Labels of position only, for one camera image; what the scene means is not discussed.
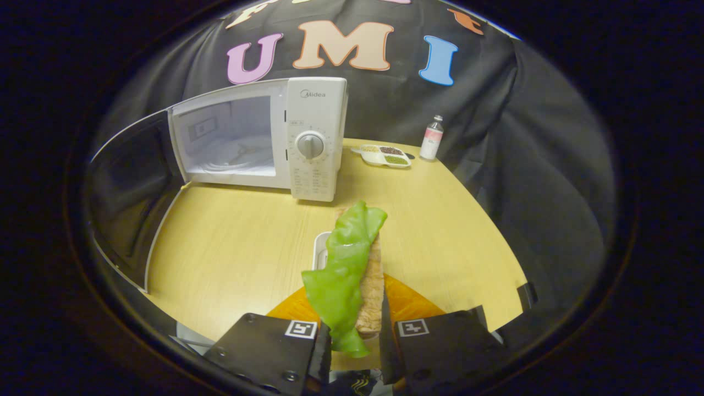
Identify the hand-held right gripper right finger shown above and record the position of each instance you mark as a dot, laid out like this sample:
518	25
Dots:
440	346

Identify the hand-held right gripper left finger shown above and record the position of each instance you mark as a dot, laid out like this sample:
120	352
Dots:
269	352

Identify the lettuce sandwich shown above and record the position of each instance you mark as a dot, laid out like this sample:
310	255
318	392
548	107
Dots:
341	275

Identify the white microwave oven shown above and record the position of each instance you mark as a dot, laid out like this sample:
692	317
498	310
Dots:
313	165

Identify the white table leg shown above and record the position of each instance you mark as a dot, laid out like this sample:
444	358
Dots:
192	335

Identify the person's dark patterned clothing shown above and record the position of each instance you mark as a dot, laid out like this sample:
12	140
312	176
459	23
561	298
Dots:
357	382

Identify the small white tray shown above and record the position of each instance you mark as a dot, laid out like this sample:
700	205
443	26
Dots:
320	250

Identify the white divided grain dish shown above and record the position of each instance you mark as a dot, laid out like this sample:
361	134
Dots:
377	158

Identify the small pink label bottle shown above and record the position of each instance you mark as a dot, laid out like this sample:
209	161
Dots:
432	143

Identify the black backdrop cloth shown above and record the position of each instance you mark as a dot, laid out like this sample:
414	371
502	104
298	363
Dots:
522	137

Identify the black table edge bracket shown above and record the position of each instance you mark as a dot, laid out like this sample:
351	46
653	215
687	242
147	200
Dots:
527	295
480	316

